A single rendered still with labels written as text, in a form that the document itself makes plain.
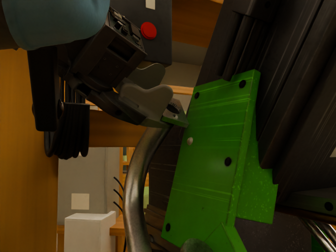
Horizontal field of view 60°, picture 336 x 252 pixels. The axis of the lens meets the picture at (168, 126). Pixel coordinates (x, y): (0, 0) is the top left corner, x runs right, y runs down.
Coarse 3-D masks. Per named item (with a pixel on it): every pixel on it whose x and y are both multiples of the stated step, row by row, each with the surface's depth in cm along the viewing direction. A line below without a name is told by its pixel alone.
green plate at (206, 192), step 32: (192, 96) 41; (224, 96) 35; (256, 96) 32; (192, 128) 39; (224, 128) 33; (192, 160) 36; (224, 160) 31; (256, 160) 33; (192, 192) 34; (224, 192) 30; (256, 192) 33; (192, 224) 33
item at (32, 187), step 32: (0, 64) 52; (0, 96) 52; (0, 128) 52; (32, 128) 55; (0, 160) 52; (32, 160) 54; (0, 192) 51; (32, 192) 54; (0, 224) 51; (32, 224) 54
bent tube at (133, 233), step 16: (176, 112) 41; (160, 128) 40; (144, 144) 41; (144, 160) 42; (128, 176) 43; (144, 176) 43; (128, 192) 42; (128, 208) 40; (128, 224) 39; (144, 224) 39; (128, 240) 37; (144, 240) 37
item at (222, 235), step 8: (224, 224) 29; (216, 232) 29; (224, 232) 28; (232, 232) 28; (208, 240) 29; (216, 240) 29; (224, 240) 28; (232, 240) 27; (240, 240) 28; (216, 248) 28; (224, 248) 27; (232, 248) 27; (240, 248) 27
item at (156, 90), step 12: (132, 84) 33; (120, 96) 33; (132, 96) 34; (144, 96) 34; (156, 96) 34; (168, 96) 34; (144, 108) 35; (156, 108) 35; (144, 120) 35; (156, 120) 36
